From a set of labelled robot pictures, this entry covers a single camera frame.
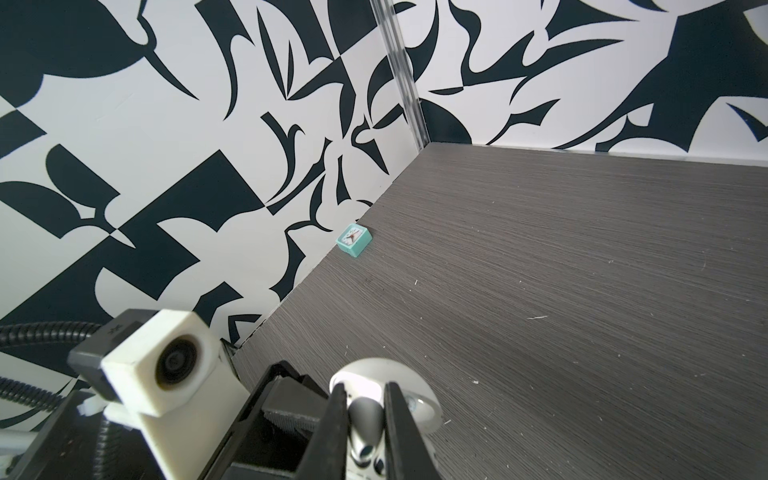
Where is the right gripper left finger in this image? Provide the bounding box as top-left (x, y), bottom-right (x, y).
top-left (293, 383), bottom-right (349, 480)

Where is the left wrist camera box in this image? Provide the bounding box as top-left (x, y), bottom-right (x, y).
top-left (67, 309), bottom-right (250, 479)

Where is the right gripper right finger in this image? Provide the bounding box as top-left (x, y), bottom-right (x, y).
top-left (384, 382), bottom-right (441, 480)

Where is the white earbud charging case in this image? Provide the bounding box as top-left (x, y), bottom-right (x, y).
top-left (329, 358), bottom-right (443, 479)

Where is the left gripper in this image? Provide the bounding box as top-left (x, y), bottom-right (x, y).
top-left (203, 361), bottom-right (332, 479)

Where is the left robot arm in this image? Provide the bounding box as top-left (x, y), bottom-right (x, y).
top-left (1, 310), bottom-right (349, 479)

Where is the small teal square clock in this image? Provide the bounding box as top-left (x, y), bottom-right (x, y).
top-left (336, 223), bottom-right (373, 258)

